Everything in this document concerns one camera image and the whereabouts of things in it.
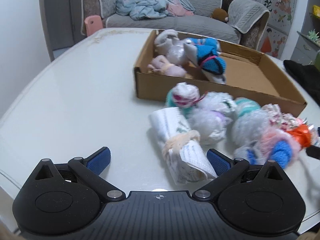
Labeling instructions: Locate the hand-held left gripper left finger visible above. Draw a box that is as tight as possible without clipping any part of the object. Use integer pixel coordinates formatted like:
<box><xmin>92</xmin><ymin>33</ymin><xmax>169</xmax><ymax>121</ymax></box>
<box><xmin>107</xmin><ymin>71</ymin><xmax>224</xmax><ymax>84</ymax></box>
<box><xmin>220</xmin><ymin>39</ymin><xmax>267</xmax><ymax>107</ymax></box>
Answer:
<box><xmin>34</xmin><ymin>147</ymin><xmax>126</xmax><ymax>202</ymax></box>

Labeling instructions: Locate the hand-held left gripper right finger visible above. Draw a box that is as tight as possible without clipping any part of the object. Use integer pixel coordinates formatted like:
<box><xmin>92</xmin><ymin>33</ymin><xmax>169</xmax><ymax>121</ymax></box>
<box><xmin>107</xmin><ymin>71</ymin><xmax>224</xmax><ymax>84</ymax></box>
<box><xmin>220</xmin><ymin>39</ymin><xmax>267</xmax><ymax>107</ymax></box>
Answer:
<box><xmin>192</xmin><ymin>148</ymin><xmax>288</xmax><ymax>202</ymax></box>

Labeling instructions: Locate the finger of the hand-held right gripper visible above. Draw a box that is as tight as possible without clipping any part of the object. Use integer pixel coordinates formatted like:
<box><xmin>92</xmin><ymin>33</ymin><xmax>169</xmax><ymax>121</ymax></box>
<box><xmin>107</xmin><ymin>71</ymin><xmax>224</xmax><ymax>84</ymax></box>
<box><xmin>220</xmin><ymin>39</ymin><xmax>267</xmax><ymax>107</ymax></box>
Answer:
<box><xmin>306</xmin><ymin>145</ymin><xmax>320</xmax><ymax>159</ymax></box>

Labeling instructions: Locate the orange plastic bundle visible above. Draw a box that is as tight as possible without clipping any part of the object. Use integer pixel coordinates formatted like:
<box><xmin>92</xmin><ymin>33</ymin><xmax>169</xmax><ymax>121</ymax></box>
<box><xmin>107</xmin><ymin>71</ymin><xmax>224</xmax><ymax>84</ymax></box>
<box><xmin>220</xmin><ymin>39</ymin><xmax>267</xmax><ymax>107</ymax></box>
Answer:
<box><xmin>284</xmin><ymin>124</ymin><xmax>313</xmax><ymax>147</ymax></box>

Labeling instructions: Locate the white bundle pink tie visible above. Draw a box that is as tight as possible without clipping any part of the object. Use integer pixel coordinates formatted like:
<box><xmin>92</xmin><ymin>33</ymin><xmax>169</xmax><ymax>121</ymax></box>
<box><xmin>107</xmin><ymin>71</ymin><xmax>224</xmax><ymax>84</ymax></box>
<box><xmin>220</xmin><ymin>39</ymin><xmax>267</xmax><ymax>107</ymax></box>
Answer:
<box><xmin>279</xmin><ymin>113</ymin><xmax>306</xmax><ymax>128</ymax></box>

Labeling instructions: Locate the bubble wrap bundle purple tie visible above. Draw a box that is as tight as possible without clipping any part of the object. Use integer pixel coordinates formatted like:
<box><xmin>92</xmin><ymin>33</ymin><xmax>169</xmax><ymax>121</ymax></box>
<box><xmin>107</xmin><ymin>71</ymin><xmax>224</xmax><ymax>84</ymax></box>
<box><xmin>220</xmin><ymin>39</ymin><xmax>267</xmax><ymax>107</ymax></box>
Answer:
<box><xmin>187</xmin><ymin>109</ymin><xmax>232</xmax><ymax>146</ymax></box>

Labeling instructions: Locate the bubble wrap bundle teal yarn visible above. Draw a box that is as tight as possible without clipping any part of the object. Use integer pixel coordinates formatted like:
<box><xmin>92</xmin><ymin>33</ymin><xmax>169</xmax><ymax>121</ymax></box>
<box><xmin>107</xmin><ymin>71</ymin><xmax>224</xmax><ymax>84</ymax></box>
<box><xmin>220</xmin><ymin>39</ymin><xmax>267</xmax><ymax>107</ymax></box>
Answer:
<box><xmin>231</xmin><ymin>97</ymin><xmax>273</xmax><ymax>147</ymax></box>

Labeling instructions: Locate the white towel roll peach yarn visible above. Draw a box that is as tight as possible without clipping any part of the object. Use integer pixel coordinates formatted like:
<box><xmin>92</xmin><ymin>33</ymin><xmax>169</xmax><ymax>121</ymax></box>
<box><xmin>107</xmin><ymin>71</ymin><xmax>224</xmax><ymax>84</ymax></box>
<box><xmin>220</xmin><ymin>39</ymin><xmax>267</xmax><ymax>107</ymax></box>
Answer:
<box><xmin>148</xmin><ymin>107</ymin><xmax>218</xmax><ymax>187</ymax></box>

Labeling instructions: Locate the white patterned sock bundle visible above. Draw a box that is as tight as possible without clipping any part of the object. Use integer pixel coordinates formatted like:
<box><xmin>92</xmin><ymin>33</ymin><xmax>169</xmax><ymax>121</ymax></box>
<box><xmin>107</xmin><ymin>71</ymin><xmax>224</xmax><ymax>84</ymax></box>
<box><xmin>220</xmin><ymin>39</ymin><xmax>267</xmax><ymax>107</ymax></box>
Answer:
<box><xmin>262</xmin><ymin>103</ymin><xmax>286</xmax><ymax>126</ymax></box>

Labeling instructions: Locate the teal-capped white plastic bundle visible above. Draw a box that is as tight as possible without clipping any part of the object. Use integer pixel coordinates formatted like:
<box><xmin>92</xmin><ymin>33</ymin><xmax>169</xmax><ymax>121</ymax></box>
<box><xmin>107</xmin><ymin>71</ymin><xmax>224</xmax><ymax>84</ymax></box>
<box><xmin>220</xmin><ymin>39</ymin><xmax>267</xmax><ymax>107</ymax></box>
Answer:
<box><xmin>167</xmin><ymin>82</ymin><xmax>201</xmax><ymax>111</ymax></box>

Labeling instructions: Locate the shallow cardboard box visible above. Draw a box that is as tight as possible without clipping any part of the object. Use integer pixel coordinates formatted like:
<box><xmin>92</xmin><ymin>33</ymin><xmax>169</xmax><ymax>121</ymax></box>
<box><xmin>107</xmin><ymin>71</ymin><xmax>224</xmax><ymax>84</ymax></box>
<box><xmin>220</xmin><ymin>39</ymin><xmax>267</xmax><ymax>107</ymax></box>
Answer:
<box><xmin>134</xmin><ymin>29</ymin><xmax>307</xmax><ymax>118</ymax></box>

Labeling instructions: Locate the pink cloth bundle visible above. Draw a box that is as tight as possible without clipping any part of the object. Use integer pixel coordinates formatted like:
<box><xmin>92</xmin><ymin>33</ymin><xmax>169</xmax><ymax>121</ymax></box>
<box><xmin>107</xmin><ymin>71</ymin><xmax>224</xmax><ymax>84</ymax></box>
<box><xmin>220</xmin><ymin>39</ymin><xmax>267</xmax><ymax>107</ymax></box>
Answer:
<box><xmin>147</xmin><ymin>55</ymin><xmax>187</xmax><ymax>78</ymax></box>

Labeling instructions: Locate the blue knit sock bundle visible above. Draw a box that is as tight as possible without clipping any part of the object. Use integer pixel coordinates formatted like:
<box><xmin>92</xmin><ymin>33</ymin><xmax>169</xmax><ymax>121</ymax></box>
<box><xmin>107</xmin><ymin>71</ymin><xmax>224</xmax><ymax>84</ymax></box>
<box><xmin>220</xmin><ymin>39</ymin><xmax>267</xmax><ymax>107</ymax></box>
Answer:
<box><xmin>183</xmin><ymin>37</ymin><xmax>227</xmax><ymax>85</ymax></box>

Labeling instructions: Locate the small bubble wrap bundle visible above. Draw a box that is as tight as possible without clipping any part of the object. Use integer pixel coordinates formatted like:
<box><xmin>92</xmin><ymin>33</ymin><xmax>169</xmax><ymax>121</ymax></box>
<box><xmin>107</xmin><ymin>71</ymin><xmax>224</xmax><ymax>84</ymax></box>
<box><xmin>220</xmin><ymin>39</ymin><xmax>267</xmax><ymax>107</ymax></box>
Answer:
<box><xmin>167</xmin><ymin>42</ymin><xmax>188</xmax><ymax>66</ymax></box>

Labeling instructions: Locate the white fluffy cloth bundle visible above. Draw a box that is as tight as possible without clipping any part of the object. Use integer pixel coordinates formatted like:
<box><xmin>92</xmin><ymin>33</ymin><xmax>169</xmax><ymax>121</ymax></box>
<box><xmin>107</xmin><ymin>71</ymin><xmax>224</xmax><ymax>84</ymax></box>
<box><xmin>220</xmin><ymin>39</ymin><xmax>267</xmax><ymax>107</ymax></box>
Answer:
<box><xmin>153</xmin><ymin>29</ymin><xmax>178</xmax><ymax>53</ymax></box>

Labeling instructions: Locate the pink fuzzy toy with eyes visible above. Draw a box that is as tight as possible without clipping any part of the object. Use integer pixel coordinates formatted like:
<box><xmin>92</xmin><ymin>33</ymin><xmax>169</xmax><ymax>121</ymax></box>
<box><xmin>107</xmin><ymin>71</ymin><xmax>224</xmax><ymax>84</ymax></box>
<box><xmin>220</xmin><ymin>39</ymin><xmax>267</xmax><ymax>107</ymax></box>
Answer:
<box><xmin>233</xmin><ymin>129</ymin><xmax>301</xmax><ymax>170</ymax></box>

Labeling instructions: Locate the white fluffy ball bundle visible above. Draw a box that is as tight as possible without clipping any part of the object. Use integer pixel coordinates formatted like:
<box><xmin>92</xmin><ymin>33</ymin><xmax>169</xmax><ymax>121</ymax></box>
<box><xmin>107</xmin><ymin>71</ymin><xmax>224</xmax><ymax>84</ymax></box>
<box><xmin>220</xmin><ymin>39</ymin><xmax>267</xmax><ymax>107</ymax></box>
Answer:
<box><xmin>200</xmin><ymin>92</ymin><xmax>237</xmax><ymax>117</ymax></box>

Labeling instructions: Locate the black cloth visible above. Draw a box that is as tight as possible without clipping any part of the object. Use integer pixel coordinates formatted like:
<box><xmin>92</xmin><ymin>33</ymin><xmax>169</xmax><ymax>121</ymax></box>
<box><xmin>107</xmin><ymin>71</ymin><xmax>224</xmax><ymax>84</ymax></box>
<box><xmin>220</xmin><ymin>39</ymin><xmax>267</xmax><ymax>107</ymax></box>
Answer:
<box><xmin>283</xmin><ymin>59</ymin><xmax>320</xmax><ymax>101</ymax></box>

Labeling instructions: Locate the grey cabinet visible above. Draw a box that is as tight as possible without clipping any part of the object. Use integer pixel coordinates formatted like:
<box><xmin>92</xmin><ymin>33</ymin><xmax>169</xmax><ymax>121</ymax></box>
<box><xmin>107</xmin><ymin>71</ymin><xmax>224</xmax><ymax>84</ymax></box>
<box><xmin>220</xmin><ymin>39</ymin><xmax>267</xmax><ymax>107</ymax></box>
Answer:
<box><xmin>290</xmin><ymin>31</ymin><xmax>320</xmax><ymax>64</ymax></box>

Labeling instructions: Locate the green plant ornament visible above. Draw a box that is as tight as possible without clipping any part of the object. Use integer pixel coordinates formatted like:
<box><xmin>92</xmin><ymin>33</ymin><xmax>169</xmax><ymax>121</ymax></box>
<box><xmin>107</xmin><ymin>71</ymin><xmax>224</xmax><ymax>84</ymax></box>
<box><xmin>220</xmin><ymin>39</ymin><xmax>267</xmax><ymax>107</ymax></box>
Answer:
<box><xmin>308</xmin><ymin>29</ymin><xmax>320</xmax><ymax>42</ymax></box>

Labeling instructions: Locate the pink plastic stool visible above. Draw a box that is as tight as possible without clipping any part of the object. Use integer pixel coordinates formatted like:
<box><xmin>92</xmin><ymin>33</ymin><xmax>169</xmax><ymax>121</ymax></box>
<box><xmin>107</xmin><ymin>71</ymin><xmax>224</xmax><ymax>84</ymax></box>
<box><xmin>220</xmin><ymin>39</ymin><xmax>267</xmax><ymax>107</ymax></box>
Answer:
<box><xmin>84</xmin><ymin>15</ymin><xmax>103</xmax><ymax>37</ymax></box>

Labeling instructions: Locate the grey sofa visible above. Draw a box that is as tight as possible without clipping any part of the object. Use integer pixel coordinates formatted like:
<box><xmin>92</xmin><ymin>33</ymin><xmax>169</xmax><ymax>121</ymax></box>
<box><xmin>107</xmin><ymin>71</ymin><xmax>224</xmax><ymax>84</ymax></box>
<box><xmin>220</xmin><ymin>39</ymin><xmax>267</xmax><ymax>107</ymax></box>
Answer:
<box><xmin>82</xmin><ymin>0</ymin><xmax>270</xmax><ymax>53</ymax></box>

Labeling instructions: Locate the floral decorated panel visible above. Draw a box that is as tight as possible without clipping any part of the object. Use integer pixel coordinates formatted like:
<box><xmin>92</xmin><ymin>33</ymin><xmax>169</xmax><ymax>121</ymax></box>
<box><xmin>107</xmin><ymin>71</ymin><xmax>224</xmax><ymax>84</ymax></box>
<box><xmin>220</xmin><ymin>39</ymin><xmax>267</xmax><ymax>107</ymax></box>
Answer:
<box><xmin>242</xmin><ymin>0</ymin><xmax>299</xmax><ymax>59</ymax></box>

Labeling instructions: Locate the grey door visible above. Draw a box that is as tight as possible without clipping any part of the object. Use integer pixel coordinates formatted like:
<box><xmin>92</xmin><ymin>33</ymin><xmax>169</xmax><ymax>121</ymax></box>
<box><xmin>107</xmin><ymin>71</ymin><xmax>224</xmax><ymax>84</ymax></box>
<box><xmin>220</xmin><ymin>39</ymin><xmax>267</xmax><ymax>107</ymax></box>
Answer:
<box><xmin>42</xmin><ymin>0</ymin><xmax>87</xmax><ymax>62</ymax></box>

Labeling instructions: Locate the brown plush toy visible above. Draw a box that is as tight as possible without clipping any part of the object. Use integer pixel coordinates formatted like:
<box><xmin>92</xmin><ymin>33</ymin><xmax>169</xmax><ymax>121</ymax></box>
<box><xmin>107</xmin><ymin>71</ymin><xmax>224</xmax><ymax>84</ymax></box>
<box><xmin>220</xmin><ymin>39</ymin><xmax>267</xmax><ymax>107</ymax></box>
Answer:
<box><xmin>211</xmin><ymin>8</ymin><xmax>229</xmax><ymax>23</ymax></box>

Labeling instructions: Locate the light blue blanket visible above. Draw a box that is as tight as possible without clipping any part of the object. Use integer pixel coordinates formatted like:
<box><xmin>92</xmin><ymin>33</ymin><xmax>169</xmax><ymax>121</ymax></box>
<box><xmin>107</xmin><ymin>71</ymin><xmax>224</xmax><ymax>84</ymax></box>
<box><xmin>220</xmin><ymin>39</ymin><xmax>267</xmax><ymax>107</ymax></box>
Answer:
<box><xmin>115</xmin><ymin>0</ymin><xmax>195</xmax><ymax>20</ymax></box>

